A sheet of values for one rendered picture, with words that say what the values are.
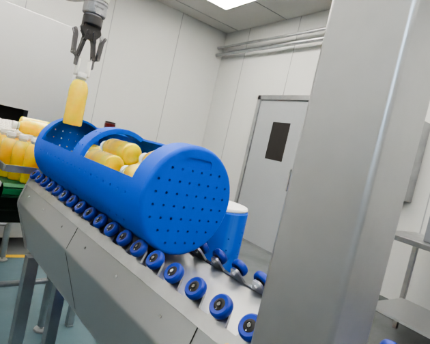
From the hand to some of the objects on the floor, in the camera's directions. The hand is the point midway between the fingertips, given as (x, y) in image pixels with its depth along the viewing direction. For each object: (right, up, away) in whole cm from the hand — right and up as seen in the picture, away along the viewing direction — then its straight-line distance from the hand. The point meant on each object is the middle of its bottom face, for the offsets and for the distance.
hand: (82, 67), depth 141 cm
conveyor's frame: (-94, -121, +88) cm, 176 cm away
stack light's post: (-37, -134, +77) cm, 159 cm away
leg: (-29, -139, +24) cm, 144 cm away
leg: (-39, -138, +14) cm, 144 cm away
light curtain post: (+34, -162, -108) cm, 198 cm away
